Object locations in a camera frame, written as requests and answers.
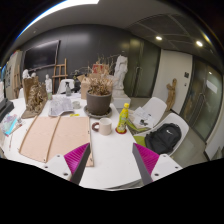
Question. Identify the wooden easel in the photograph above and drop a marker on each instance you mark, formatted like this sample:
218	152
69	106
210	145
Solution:
17	81
60	75

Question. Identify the light plywood board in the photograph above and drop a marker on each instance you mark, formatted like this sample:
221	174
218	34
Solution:
66	136

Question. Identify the white cabinet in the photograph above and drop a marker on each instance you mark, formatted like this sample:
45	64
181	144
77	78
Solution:
13	71

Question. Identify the grey pot with dried plant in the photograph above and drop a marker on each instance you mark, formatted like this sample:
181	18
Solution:
99	101

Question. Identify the black case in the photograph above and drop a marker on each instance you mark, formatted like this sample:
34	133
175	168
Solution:
5	108

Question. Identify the black backpack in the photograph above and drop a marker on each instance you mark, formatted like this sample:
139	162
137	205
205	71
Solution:
163	138

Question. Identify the white chair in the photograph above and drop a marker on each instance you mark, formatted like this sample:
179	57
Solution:
176	120
156	106
63	86

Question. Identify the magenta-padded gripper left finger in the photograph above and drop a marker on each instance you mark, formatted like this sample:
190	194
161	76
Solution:
58	166

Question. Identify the small white figurine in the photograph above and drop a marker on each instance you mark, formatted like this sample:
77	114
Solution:
48	85

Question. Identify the ceiling spotlights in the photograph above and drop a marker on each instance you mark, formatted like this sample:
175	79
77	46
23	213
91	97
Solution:
158	38

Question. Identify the red box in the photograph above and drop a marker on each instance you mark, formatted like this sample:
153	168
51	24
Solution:
100	68

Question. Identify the small round clear dish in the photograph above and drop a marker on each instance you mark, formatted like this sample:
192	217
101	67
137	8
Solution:
76	104

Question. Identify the grey plant saucer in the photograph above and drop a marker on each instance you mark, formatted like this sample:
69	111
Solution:
90	114

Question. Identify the printed paper sheets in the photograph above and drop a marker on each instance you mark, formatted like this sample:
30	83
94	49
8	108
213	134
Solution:
60	106

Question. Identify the white torso statue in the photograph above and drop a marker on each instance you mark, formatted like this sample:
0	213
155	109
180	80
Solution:
120	73

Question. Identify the clear spray bottle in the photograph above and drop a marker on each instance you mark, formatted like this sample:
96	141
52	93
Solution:
68	90

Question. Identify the colourful picture book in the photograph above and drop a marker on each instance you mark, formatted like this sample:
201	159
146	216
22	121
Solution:
9	124

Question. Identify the black wall screen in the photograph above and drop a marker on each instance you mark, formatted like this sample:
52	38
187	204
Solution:
41	55

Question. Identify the long ceiling light strip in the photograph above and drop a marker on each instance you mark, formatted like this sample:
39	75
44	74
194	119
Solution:
60	8

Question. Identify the wooden figure statue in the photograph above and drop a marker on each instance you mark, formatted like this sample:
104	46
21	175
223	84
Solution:
171	93

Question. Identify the yellow drink bottle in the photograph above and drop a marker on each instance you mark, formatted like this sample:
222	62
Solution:
122	118

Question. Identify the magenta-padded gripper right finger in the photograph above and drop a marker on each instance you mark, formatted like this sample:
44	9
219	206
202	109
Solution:
166	166

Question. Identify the flat round red coaster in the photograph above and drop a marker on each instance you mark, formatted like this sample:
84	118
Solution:
120	132

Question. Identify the brown cardboard box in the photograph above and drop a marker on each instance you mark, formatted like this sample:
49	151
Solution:
84	88

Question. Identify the small yellow strip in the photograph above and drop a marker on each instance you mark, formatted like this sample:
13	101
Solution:
74	115

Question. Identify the stack of papers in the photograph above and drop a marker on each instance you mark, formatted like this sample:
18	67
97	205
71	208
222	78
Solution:
143	117

